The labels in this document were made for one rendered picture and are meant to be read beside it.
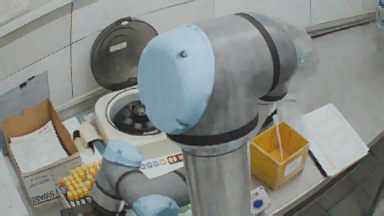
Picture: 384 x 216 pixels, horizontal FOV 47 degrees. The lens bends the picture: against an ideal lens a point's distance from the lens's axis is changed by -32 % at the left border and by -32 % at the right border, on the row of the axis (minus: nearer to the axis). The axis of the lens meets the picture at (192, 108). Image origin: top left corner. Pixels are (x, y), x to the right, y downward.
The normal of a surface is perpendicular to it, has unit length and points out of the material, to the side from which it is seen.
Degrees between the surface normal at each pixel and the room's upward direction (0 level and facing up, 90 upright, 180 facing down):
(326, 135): 1
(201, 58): 39
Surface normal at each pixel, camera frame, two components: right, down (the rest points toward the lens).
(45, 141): 0.04, -0.80
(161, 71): -0.81, 0.20
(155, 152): 0.41, 0.54
